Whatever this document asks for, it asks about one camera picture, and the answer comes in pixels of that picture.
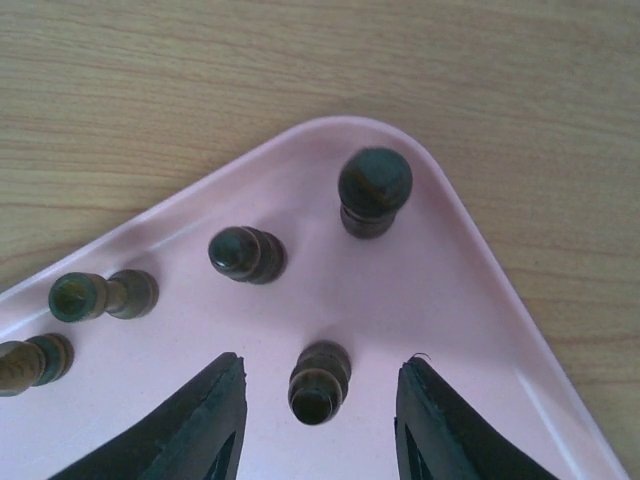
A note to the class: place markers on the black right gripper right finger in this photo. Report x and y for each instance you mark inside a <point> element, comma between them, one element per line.
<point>439,435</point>

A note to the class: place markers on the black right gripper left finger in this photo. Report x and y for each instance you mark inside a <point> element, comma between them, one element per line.
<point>196,433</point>

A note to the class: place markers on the dark chess piece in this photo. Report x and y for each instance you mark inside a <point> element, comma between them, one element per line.
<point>319,382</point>
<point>247,255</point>
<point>34,362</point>
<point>127,294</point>
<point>373,185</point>

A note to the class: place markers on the pink tray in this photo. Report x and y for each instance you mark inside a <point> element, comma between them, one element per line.
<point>428,287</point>

